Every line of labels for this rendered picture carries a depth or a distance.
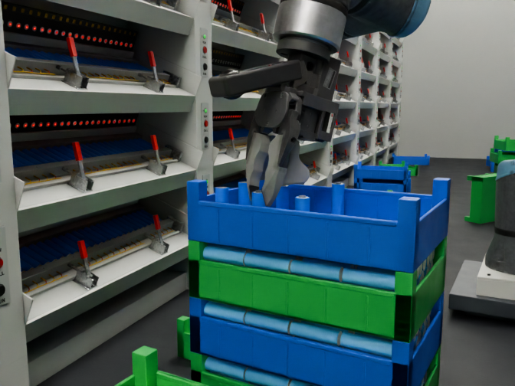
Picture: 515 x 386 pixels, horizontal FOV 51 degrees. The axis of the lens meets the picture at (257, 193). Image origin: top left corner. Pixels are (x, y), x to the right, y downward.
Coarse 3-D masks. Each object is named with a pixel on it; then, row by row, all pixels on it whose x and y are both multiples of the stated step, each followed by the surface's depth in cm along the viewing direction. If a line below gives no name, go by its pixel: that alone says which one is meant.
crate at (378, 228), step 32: (192, 192) 70; (320, 192) 83; (352, 192) 80; (384, 192) 78; (448, 192) 73; (192, 224) 71; (224, 224) 69; (256, 224) 66; (288, 224) 64; (320, 224) 62; (352, 224) 60; (384, 224) 58; (416, 224) 57; (320, 256) 63; (352, 256) 61; (384, 256) 59; (416, 256) 58
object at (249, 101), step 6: (216, 66) 183; (222, 66) 189; (246, 96) 169; (252, 96) 174; (258, 96) 180; (216, 102) 150; (222, 102) 153; (228, 102) 157; (234, 102) 161; (240, 102) 165; (246, 102) 169; (252, 102) 174; (258, 102) 179; (216, 108) 152; (222, 108) 155; (228, 108) 159; (234, 108) 163; (240, 108) 167; (246, 108) 172; (252, 108) 177
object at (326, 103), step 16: (288, 48) 68; (304, 48) 67; (320, 48) 67; (304, 64) 69; (320, 64) 70; (336, 64) 71; (304, 80) 69; (320, 80) 70; (336, 80) 72; (272, 96) 69; (288, 96) 66; (304, 96) 67; (320, 96) 71; (256, 112) 72; (272, 112) 68; (304, 112) 69; (320, 112) 70; (336, 112) 70; (272, 128) 68; (304, 128) 69; (320, 128) 69
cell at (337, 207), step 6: (336, 186) 77; (342, 186) 77; (336, 192) 77; (342, 192) 77; (336, 198) 77; (342, 198) 77; (336, 204) 77; (342, 204) 77; (336, 210) 77; (342, 210) 77
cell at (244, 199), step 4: (240, 184) 77; (244, 184) 77; (240, 188) 77; (244, 188) 77; (240, 192) 77; (244, 192) 77; (240, 196) 77; (244, 196) 77; (248, 196) 77; (240, 200) 77; (244, 200) 77; (248, 200) 77; (244, 204) 77; (248, 204) 77
